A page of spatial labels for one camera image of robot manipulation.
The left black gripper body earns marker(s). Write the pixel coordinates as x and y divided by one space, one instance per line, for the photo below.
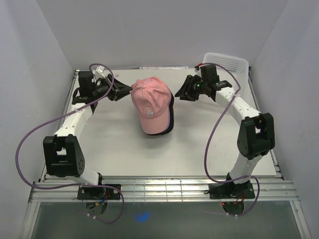
102 90

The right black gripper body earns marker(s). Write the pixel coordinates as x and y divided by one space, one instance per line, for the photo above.
199 87

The black gold R cap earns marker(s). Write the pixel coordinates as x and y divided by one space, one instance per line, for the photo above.
172 117

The purple baseball cap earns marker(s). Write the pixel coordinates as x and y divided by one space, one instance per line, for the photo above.
169 119

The pink LA baseball cap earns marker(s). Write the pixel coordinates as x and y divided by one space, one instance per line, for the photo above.
153 101

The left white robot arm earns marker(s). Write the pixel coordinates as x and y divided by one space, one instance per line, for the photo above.
62 151

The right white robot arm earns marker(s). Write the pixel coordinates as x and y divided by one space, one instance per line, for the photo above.
256 135

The white plastic basket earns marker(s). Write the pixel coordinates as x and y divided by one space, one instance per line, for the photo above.
237 66

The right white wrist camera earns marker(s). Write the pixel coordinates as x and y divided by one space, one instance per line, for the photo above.
197 69

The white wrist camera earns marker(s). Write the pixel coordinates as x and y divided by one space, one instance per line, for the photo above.
197 69
99 72

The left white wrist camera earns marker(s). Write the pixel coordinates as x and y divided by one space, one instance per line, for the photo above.
99 72

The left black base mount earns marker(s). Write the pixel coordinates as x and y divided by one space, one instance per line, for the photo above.
99 193

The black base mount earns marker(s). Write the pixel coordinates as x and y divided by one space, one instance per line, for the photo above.
231 193
99 193

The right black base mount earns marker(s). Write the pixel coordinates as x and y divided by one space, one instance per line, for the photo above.
231 193

